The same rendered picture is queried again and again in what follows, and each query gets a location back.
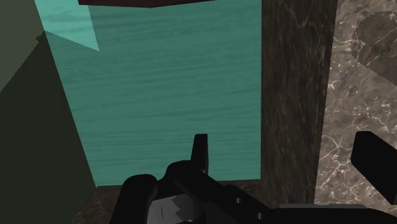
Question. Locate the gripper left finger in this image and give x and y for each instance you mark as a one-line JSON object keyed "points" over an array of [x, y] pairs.
{"points": [[198, 176]]}

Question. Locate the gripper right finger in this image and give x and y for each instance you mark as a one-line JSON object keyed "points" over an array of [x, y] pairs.
{"points": [[377, 164]]}

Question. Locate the dark red robot stand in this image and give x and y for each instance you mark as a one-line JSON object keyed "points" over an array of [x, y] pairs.
{"points": [[149, 2]]}

